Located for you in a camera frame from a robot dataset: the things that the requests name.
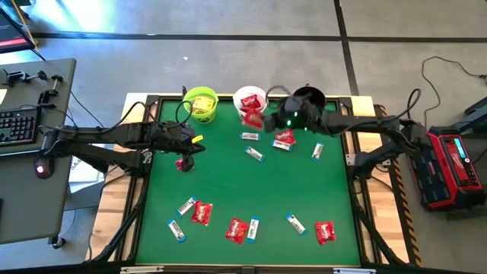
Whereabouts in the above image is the dark blue floor stand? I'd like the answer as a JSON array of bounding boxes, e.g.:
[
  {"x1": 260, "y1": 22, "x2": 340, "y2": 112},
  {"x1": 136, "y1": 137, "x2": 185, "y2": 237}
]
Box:
[{"x1": 463, "y1": 94, "x2": 487, "y2": 132}]

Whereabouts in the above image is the grey desk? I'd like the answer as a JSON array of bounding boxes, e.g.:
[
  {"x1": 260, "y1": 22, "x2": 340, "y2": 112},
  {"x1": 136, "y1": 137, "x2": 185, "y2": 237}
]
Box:
[{"x1": 0, "y1": 147, "x2": 73, "y2": 245}]

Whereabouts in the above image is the black computer mouse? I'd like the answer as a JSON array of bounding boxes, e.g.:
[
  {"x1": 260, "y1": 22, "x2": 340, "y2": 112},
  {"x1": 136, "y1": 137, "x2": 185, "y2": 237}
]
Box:
[{"x1": 33, "y1": 154, "x2": 54, "y2": 180}]

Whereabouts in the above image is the black desk clamp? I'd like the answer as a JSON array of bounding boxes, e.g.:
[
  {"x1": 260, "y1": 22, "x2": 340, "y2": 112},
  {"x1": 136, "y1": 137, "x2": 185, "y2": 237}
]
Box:
[
  {"x1": 0, "y1": 69, "x2": 49, "y2": 88},
  {"x1": 37, "y1": 75, "x2": 64, "y2": 108}
]

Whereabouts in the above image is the white halloween bucket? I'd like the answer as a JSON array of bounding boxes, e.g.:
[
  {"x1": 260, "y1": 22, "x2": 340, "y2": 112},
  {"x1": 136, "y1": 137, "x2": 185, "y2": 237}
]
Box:
[{"x1": 232, "y1": 85, "x2": 269, "y2": 121}]

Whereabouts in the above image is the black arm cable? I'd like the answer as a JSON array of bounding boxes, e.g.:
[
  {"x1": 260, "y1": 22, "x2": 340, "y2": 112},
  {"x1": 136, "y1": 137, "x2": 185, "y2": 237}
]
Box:
[
  {"x1": 265, "y1": 84, "x2": 422, "y2": 123},
  {"x1": 100, "y1": 86, "x2": 196, "y2": 132}
]

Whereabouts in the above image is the yellow Sour Patch candy packet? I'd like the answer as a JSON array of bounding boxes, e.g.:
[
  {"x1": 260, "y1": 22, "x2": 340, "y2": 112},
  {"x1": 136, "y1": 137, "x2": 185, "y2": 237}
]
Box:
[{"x1": 191, "y1": 94, "x2": 217, "y2": 115}]

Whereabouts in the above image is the black floor cable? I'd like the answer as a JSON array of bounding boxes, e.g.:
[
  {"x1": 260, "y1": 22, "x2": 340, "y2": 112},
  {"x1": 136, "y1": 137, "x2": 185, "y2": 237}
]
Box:
[{"x1": 420, "y1": 56, "x2": 487, "y2": 132}]

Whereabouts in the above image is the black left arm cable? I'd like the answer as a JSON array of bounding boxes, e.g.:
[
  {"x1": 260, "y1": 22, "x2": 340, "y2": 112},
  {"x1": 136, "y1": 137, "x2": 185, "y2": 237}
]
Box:
[{"x1": 100, "y1": 86, "x2": 196, "y2": 132}]

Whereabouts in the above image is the white printed box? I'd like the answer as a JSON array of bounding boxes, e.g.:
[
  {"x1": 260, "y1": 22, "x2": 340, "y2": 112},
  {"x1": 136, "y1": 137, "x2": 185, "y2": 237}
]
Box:
[{"x1": 69, "y1": 165, "x2": 106, "y2": 183}]

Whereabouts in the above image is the green halloween bucket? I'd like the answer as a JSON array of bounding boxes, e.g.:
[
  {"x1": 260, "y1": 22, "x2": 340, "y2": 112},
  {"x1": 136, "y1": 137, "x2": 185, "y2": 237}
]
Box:
[{"x1": 182, "y1": 86, "x2": 220, "y2": 124}]

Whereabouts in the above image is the black halloween bucket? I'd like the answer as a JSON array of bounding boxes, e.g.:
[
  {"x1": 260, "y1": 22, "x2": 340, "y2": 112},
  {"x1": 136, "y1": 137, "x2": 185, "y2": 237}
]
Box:
[{"x1": 292, "y1": 85, "x2": 327, "y2": 111}]

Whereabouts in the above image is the yellow black hazard strip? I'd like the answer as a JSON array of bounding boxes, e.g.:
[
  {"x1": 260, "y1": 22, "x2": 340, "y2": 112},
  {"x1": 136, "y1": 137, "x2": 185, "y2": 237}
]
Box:
[{"x1": 374, "y1": 104, "x2": 425, "y2": 267}]

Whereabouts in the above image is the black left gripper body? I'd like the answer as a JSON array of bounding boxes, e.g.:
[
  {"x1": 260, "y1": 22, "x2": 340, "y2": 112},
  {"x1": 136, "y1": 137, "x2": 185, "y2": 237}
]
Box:
[{"x1": 161, "y1": 121, "x2": 206, "y2": 155}]

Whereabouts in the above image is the black backlit keyboard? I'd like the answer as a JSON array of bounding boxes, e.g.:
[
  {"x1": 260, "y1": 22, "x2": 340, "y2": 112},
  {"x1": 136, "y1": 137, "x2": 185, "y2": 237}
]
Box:
[{"x1": 0, "y1": 106, "x2": 42, "y2": 148}]

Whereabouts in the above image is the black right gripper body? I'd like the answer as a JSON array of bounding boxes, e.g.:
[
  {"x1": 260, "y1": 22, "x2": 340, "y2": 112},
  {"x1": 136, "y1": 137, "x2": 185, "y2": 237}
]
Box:
[{"x1": 275, "y1": 95, "x2": 324, "y2": 132}]

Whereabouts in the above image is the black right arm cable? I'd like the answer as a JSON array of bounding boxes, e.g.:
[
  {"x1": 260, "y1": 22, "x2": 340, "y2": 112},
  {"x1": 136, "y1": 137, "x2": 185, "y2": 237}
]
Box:
[{"x1": 265, "y1": 84, "x2": 422, "y2": 123}]

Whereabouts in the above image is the black monitor red stripe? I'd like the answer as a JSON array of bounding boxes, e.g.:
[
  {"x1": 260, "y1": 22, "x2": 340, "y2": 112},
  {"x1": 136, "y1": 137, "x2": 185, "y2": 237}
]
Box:
[{"x1": 0, "y1": 7, "x2": 38, "y2": 54}]

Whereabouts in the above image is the red black power station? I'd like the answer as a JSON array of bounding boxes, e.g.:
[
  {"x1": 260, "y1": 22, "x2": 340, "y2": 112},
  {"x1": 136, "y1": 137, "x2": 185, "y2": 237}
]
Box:
[{"x1": 410, "y1": 127, "x2": 487, "y2": 212}]

